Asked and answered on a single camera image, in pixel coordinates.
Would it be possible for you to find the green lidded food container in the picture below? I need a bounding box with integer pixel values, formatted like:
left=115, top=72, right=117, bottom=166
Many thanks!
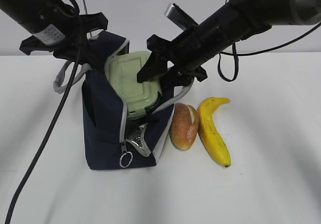
left=105, top=51, right=162, bottom=120

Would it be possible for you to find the navy blue lunch bag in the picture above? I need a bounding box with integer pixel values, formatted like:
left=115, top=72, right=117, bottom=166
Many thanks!
left=53, top=30, right=194, bottom=171

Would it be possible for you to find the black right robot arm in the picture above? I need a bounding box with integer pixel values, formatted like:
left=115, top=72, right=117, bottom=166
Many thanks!
left=136, top=0, right=320, bottom=88

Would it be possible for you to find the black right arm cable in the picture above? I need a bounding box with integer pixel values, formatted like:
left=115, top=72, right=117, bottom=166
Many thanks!
left=217, top=23, right=321, bottom=82

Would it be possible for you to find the yellow banana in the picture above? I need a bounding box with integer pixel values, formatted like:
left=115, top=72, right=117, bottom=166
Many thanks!
left=198, top=97, right=231, bottom=168

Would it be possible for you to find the brown bread roll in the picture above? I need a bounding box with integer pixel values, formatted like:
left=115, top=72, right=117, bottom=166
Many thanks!
left=170, top=102, right=199, bottom=151

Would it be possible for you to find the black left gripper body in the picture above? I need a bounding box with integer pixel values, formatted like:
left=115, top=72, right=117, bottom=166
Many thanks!
left=19, top=13, right=108, bottom=66

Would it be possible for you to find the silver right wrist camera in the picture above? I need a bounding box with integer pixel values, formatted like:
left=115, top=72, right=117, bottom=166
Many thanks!
left=164, top=3, right=198, bottom=31

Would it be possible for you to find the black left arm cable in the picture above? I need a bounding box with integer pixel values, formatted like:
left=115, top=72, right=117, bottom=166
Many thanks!
left=4, top=0, right=85, bottom=224

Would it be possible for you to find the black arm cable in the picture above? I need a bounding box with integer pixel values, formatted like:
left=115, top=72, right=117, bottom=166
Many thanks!
left=217, top=23, right=321, bottom=82
left=4, top=0, right=85, bottom=224

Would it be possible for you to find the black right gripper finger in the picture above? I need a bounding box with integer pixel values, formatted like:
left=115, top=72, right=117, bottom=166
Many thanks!
left=160, top=67, right=194, bottom=90
left=137, top=52, right=168, bottom=83

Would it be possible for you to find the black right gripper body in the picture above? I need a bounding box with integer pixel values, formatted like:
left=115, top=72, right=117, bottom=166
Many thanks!
left=147, top=35, right=208, bottom=82

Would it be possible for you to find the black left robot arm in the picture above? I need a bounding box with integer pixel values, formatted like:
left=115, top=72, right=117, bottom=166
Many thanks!
left=1, top=0, right=108, bottom=68

